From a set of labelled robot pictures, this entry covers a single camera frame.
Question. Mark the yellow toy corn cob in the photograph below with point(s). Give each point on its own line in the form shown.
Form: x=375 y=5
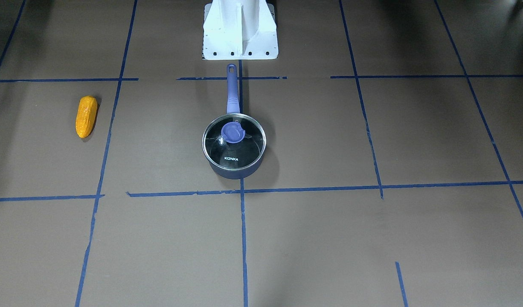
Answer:
x=86 y=116

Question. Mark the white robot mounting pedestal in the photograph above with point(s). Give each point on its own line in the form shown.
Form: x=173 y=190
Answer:
x=239 y=30

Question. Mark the glass pot lid blue knob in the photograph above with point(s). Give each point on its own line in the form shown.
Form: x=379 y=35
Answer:
x=233 y=140

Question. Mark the dark blue saucepan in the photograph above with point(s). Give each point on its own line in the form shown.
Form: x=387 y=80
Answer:
x=233 y=166

